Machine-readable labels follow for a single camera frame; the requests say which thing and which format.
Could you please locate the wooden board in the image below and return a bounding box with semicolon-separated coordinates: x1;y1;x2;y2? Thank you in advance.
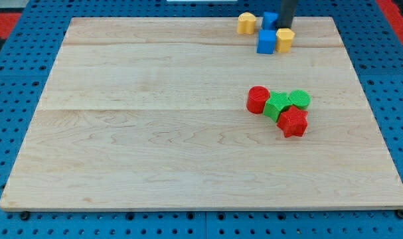
0;17;403;212

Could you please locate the blue cube block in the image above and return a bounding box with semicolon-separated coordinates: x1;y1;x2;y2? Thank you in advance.
256;30;276;54

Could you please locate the red star block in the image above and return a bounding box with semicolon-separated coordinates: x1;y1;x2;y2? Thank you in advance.
277;106;309;137

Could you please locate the yellow heart block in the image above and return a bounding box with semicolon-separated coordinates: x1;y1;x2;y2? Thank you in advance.
237;12;257;35

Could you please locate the yellow hexagon block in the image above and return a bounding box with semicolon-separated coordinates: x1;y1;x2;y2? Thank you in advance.
275;28;295;52

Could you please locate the blue triangle block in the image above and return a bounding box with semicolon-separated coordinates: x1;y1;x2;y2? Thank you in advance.
262;11;279;31

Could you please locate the green star block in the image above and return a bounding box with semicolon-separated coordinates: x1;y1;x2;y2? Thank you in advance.
262;92;292;122

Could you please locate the red cylinder block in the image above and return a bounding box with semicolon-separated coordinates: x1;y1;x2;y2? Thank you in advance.
246;86;270;114

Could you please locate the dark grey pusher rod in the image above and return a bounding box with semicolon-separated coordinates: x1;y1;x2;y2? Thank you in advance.
276;0;299;29

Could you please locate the green cylinder block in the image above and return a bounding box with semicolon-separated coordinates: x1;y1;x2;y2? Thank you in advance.
288;90;311;110

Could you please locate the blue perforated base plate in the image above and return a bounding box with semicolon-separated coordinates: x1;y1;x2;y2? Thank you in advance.
0;0;403;238

